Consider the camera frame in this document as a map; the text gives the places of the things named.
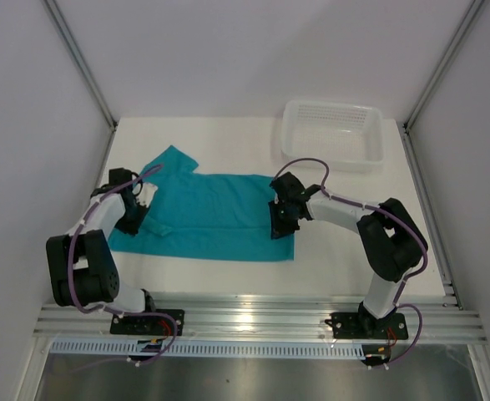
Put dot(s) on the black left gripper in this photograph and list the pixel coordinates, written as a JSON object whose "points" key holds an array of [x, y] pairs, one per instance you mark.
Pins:
{"points": [[132, 228]]}

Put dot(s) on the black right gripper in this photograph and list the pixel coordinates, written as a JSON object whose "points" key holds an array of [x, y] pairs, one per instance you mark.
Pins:
{"points": [[279, 229]]}

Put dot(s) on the teal t shirt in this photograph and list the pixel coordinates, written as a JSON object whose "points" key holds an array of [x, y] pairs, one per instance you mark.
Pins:
{"points": [[222, 217]]}

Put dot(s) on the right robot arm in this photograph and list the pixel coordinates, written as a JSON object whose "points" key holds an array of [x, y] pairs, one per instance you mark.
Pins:
{"points": [[391, 240]]}

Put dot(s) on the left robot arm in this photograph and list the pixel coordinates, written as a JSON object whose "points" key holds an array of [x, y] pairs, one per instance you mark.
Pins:
{"points": [[82, 270]]}

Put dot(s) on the white perforated plastic basket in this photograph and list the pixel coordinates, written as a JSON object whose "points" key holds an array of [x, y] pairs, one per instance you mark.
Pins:
{"points": [[347, 137]]}

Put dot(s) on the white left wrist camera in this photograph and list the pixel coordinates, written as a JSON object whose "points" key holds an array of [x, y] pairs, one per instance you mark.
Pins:
{"points": [[144, 193]]}

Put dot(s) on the aluminium rail beam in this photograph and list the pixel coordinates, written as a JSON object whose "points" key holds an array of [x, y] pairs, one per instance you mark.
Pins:
{"points": [[269, 318]]}

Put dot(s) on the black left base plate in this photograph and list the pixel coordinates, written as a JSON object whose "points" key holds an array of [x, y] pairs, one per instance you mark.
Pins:
{"points": [[149, 326]]}

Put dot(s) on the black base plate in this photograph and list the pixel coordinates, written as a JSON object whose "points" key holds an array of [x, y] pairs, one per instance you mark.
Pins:
{"points": [[149, 326], [354, 325]]}

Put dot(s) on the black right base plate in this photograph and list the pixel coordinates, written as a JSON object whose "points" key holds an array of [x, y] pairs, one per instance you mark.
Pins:
{"points": [[354, 325]]}

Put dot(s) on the white slotted cable duct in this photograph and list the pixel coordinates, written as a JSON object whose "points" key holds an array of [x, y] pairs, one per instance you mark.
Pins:
{"points": [[214, 349]]}

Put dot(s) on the left aluminium frame post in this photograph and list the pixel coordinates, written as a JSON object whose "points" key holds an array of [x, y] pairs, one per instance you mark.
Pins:
{"points": [[70, 43]]}

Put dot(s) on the aluminium frame post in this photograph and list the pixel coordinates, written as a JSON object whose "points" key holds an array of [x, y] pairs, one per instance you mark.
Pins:
{"points": [[453, 47], [70, 43]]}

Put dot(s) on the right aluminium frame post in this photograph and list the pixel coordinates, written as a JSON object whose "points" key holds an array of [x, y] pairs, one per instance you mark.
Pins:
{"points": [[453, 47]]}

